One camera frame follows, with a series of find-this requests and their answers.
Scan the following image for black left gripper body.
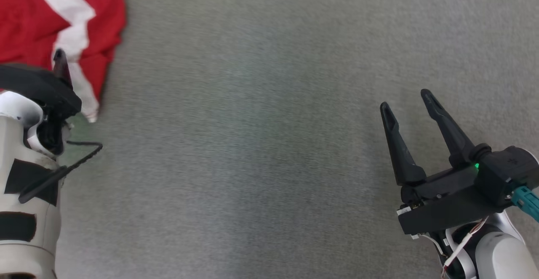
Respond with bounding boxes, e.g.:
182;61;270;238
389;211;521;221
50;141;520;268
0;64;83;120

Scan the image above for red shorts with white stripe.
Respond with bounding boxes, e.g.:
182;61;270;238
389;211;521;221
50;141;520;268
0;0;127;123

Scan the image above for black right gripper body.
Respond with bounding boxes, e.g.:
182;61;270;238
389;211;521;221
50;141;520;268
397;165;512;239

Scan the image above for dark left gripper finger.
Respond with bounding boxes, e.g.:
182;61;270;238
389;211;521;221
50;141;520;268
53;48;73;88

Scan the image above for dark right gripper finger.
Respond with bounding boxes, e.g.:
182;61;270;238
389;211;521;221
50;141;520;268
420;89;476;168
380;101;427;186

